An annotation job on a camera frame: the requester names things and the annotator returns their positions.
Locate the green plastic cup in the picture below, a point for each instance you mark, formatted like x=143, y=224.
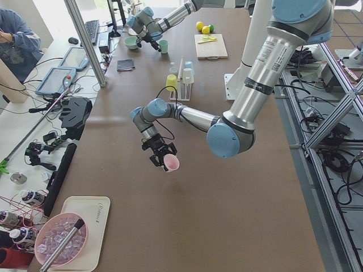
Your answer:
x=163, y=46

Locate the white wire cup holder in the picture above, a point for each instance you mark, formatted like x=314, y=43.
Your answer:
x=184, y=90

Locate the wooden cutting board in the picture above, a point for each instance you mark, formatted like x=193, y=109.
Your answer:
x=211, y=50

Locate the pink plastic cup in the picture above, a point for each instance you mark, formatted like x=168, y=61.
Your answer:
x=171, y=162

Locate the seated person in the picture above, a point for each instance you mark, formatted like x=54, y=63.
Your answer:
x=20, y=46

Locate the yellow plastic knife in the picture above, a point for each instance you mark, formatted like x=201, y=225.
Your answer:
x=202, y=42

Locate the long reacher grabber tool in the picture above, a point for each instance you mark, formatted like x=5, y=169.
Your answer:
x=9, y=156

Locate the blue teach pendant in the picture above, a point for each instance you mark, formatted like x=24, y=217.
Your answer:
x=75, y=58
x=57, y=80

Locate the pink bowl of ice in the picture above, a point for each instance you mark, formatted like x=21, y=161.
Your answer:
x=54, y=232

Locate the green ceramic bowl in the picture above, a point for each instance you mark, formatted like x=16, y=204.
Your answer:
x=131, y=42

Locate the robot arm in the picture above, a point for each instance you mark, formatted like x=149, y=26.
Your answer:
x=151, y=30
x=292, y=24

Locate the whole yellow lemon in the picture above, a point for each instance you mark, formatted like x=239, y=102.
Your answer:
x=199, y=25
x=205, y=30

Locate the white plastic cup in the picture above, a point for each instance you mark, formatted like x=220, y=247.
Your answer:
x=188, y=76

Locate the cream plastic tray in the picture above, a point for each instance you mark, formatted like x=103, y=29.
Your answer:
x=94, y=211

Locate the yellow plastic cup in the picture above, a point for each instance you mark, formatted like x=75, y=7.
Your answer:
x=171, y=83

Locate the black keyboard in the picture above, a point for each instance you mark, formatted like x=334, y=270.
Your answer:
x=92, y=30

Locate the water bottle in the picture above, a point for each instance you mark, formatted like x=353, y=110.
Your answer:
x=32, y=198
x=23, y=236

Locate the grey folded cloth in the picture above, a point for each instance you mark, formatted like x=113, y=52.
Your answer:
x=125, y=64

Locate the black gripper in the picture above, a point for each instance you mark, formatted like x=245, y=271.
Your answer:
x=143, y=35
x=155, y=144

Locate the light blue plastic cup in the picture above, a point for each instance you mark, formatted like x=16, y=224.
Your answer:
x=189, y=65

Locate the aluminium frame post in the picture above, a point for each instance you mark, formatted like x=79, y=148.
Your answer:
x=79, y=25

